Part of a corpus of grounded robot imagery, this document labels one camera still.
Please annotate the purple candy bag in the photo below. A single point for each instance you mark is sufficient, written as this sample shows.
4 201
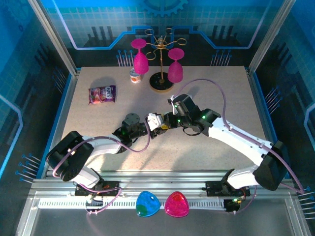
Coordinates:
102 95

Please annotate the aluminium table side rail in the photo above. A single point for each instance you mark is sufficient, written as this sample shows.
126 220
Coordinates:
258 103
67 103

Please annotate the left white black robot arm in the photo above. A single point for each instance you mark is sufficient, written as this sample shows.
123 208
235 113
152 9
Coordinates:
71 157

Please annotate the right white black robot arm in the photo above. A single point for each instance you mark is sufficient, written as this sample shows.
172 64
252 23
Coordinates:
246 145

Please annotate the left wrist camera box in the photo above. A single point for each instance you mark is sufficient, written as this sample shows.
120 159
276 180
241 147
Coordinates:
154 121

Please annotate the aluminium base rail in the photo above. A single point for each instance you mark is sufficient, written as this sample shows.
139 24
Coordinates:
160 182

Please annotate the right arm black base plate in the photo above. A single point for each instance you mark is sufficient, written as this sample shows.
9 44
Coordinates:
214 188

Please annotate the pink wine glass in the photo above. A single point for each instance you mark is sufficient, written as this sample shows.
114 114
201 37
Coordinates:
140 62
175 72

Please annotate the pink triangular plate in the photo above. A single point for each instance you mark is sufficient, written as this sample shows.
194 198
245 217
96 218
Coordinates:
176 204

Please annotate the gold glass rack black base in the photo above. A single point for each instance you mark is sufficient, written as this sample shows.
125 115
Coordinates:
161 84

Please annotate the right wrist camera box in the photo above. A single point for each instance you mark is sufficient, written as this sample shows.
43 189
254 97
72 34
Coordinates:
172 107

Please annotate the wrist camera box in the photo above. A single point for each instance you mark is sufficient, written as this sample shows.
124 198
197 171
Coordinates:
172 107
154 121

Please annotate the blue triangular plate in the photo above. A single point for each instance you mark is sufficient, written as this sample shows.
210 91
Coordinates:
147 204

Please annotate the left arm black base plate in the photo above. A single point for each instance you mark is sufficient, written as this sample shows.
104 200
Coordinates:
112 187

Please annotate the aluminium frame post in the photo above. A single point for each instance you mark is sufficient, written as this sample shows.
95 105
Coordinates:
55 37
268 37

